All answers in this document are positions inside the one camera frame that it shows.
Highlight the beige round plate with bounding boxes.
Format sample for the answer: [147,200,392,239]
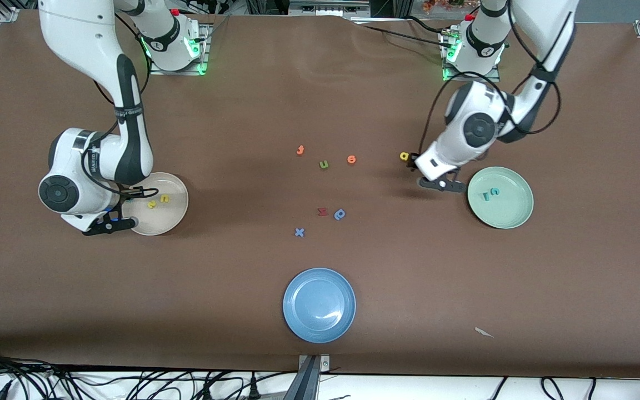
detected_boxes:
[124,172,189,236]

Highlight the brown table mat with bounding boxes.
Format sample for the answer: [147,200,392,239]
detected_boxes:
[0,10,640,379]

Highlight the green round plate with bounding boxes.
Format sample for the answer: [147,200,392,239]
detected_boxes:
[467,167,534,229]

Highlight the blue round plate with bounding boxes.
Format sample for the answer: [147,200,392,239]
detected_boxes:
[283,268,357,343]

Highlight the grey metal box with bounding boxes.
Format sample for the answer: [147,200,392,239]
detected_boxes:
[289,0,371,16]

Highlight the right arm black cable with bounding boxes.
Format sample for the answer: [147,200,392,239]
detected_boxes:
[93,11,161,201]

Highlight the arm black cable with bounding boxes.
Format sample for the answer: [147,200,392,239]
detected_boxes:
[93,11,161,201]
[419,0,562,159]

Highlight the black cable on mat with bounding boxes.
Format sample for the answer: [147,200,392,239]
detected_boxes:
[360,22,446,48]

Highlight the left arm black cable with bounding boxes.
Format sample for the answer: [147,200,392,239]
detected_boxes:
[419,0,562,159]

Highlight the aluminium camera mount pole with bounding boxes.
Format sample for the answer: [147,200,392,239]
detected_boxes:
[284,354,332,400]

